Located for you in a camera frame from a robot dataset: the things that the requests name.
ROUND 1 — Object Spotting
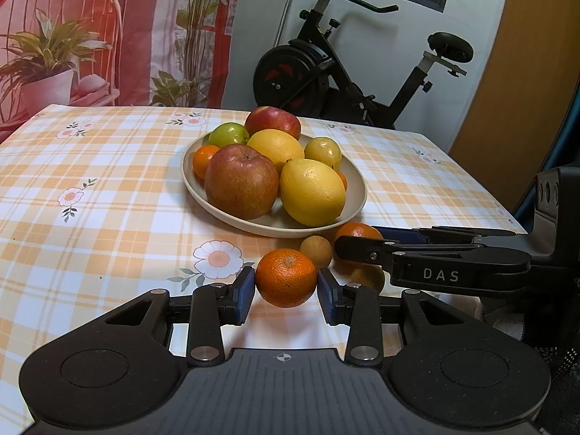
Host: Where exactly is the yellow lemon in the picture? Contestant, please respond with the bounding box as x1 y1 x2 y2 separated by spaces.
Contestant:
247 129 306 172
279 158 347 227

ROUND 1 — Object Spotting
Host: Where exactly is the brown wooden door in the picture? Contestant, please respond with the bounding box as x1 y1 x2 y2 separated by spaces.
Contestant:
446 0 580 214

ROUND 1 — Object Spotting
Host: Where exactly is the metal pole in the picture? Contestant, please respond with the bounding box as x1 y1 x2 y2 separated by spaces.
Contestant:
277 0 298 37

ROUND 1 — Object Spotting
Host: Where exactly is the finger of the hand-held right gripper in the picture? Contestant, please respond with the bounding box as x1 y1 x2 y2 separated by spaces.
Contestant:
334 235 395 277
372 225 431 243

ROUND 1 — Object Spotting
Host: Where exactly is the small yellow apple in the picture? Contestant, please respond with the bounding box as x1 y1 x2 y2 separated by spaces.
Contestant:
303 137 342 169

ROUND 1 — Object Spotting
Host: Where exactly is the printed pink plant backdrop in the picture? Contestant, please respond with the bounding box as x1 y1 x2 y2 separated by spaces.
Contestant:
0 0 245 143

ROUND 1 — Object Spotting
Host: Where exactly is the orange tangerine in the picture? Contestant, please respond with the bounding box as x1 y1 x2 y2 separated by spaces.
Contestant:
255 248 318 309
334 221 385 242

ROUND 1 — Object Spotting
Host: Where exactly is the beige round plate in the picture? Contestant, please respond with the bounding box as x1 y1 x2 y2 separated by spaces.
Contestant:
181 132 368 239

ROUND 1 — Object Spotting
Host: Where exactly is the checked floral tablecloth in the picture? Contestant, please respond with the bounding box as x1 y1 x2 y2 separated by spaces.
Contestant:
0 104 529 435

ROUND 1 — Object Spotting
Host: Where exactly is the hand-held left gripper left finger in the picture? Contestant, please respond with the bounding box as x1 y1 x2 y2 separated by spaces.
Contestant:
91 266 256 368

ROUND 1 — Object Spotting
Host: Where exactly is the black exercise bike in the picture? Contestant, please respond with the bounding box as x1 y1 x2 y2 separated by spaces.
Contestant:
253 0 474 130

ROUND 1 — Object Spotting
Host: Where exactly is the green apple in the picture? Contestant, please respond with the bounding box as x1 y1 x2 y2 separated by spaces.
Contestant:
207 122 251 148

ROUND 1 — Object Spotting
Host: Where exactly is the large red apple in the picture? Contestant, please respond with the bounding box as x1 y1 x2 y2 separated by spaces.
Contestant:
204 142 280 221

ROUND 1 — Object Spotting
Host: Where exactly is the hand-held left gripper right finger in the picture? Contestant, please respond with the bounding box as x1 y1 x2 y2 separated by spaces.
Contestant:
318 268 488 368

